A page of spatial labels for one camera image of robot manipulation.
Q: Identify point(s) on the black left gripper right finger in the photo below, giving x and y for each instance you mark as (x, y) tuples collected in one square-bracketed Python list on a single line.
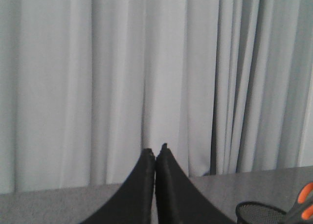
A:
[(178, 200)]

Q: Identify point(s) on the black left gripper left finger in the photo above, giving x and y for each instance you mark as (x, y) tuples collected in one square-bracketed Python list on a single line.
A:
[(132, 202)]

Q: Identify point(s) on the light grey curtain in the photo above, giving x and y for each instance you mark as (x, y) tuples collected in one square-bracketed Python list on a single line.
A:
[(85, 85)]

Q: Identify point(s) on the black mesh pen bucket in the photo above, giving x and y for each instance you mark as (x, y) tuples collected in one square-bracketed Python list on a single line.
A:
[(258, 213)]

